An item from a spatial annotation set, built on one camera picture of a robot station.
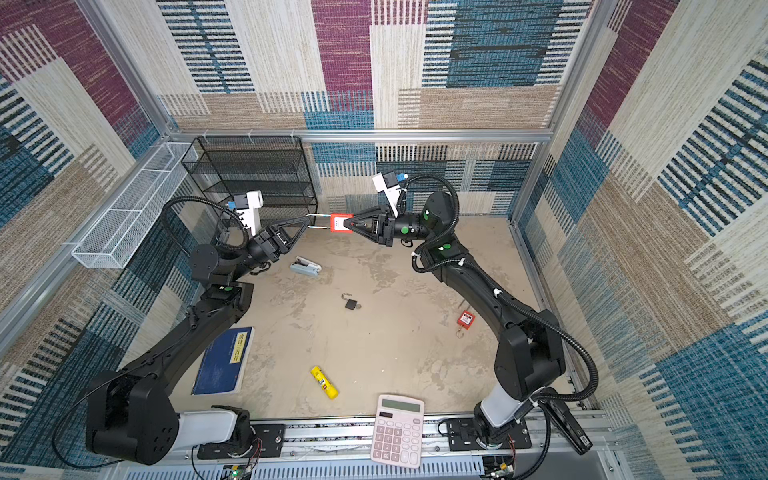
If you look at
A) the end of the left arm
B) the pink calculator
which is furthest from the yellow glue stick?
the end of the left arm

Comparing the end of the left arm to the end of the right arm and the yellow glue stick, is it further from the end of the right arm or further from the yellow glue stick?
the yellow glue stick

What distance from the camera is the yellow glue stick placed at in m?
0.81

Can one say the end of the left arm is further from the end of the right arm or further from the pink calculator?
the pink calculator

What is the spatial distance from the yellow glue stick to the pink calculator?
0.41ft

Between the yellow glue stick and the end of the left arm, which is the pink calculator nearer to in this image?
the yellow glue stick

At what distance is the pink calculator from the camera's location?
28.2 inches

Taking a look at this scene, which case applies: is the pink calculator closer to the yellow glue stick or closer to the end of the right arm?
the yellow glue stick
